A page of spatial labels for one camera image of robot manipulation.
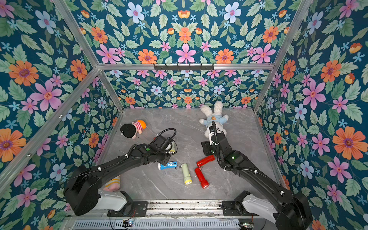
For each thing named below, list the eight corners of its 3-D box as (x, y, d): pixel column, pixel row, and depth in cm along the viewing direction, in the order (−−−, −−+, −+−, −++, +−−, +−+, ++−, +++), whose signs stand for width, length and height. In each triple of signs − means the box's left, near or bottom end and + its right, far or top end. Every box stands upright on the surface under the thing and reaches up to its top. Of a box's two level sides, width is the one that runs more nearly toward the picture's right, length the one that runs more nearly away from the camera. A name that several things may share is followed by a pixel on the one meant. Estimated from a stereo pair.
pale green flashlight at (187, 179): (185, 186, 83) (185, 184, 80) (178, 167, 90) (178, 165, 87) (194, 182, 84) (194, 180, 81) (186, 164, 92) (186, 161, 89)
